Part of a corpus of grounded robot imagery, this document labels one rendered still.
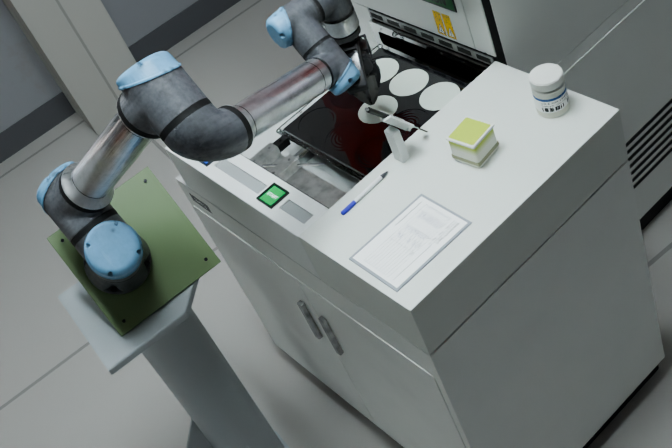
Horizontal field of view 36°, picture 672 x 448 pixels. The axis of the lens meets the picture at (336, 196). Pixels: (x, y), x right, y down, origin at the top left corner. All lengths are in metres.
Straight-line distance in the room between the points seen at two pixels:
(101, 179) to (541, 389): 1.09
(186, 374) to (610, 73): 1.32
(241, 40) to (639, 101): 2.20
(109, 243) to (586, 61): 1.25
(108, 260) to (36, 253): 1.98
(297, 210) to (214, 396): 0.65
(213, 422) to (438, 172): 0.97
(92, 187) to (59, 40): 2.19
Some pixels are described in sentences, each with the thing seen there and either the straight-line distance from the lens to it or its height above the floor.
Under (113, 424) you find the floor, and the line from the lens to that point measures 3.44.
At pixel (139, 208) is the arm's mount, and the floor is 0.97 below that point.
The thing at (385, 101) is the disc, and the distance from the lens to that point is 2.53.
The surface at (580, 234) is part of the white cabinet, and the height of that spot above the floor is 0.75.
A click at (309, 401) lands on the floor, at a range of 3.17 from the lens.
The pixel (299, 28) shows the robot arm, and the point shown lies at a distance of 2.20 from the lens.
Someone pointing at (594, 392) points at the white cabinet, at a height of 0.23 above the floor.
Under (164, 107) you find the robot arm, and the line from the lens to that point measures 1.92.
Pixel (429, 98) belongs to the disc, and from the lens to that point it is 2.49.
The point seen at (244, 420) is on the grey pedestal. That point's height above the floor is 0.30.
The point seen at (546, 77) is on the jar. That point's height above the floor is 1.06.
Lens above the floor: 2.45
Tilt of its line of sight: 42 degrees down
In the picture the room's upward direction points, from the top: 25 degrees counter-clockwise
